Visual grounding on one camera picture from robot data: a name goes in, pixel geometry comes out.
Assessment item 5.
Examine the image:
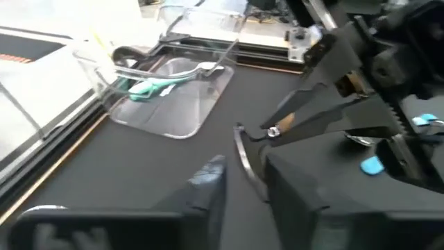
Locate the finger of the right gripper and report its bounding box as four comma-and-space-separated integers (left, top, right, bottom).
239, 95, 400, 147
262, 33, 364, 130

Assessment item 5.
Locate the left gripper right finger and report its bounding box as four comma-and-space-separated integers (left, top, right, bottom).
265, 152, 444, 250

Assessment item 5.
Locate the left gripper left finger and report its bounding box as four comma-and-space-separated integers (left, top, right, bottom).
6, 154, 228, 250

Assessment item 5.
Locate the blue handle dark spoon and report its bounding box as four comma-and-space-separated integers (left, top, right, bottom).
360, 156, 385, 176
345, 113, 444, 147

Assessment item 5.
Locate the orange handle silver spoon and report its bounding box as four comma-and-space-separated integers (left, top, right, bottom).
234, 112, 296, 204

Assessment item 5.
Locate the green handle silver spoon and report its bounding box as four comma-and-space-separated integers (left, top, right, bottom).
128, 61, 226, 102

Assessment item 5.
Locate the yellow tape tag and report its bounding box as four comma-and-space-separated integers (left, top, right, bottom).
335, 71, 368, 99

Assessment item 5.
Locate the clear plastic bin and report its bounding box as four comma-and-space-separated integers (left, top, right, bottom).
72, 5, 246, 140

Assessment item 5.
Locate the hazard striped floor mat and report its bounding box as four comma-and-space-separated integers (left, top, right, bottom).
0, 33, 67, 65

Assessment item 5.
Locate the silver metal bracket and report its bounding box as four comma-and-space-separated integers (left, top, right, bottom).
287, 26, 324, 65

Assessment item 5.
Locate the yellow hanging cable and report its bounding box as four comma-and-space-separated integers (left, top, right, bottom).
88, 26, 112, 58

